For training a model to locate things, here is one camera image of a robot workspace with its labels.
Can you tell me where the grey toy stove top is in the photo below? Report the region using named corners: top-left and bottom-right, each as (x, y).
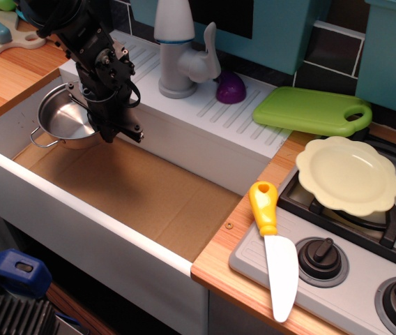
top-left (228, 132), bottom-right (396, 335)

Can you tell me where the purple toy eggplant half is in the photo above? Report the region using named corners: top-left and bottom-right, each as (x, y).
top-left (215, 70), bottom-right (247, 105)

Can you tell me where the grey toy faucet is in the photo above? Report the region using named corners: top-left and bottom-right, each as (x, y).
top-left (154, 0), bottom-right (221, 99)

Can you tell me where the brown cardboard sheet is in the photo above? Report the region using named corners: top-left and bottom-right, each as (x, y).
top-left (13, 139), bottom-right (241, 262)

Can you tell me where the blue clamp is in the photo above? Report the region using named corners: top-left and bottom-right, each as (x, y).
top-left (0, 249), bottom-right (52, 299)

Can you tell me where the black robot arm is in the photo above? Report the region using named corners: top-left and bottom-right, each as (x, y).
top-left (16, 1), bottom-right (144, 142)

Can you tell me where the green plastic cutting board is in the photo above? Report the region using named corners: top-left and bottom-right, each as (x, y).
top-left (252, 87), bottom-right (372, 137)

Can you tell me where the stainless steel pot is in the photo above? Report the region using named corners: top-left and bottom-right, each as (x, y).
top-left (30, 80), bottom-right (103, 149)

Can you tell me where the yellow handled toy knife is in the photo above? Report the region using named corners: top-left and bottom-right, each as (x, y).
top-left (248, 181), bottom-right (299, 323)

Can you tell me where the teal cabinet right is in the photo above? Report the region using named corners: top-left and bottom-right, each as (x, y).
top-left (356, 1), bottom-right (396, 111)

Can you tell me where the black ribbed heat sink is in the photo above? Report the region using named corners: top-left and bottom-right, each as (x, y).
top-left (0, 295), bottom-right (59, 335)

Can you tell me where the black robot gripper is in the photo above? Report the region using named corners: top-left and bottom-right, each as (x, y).
top-left (63, 29), bottom-right (144, 143)

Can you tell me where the white toy sink basin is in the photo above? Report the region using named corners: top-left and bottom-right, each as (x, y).
top-left (0, 31), bottom-right (288, 334)

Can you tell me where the green toy vegetable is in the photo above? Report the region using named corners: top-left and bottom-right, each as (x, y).
top-left (0, 0), bottom-right (17, 12)

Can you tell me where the black burner grate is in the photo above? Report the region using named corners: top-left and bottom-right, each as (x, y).
top-left (278, 128), bottom-right (396, 264)

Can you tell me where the cream scalloped plate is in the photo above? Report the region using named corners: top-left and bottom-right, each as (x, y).
top-left (296, 136), bottom-right (396, 217)

